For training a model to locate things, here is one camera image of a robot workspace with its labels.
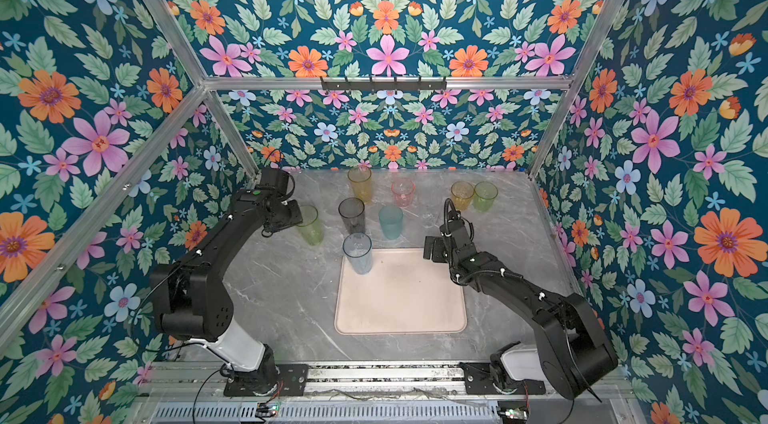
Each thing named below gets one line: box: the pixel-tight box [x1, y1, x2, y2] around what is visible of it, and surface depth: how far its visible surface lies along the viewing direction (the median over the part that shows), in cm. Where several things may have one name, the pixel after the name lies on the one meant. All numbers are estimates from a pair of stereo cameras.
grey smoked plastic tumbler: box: [338, 196, 366, 234], surface depth 95 cm
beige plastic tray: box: [334, 248, 468, 335], surface depth 89 cm
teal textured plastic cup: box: [378, 204, 404, 240], surface depth 99 cm
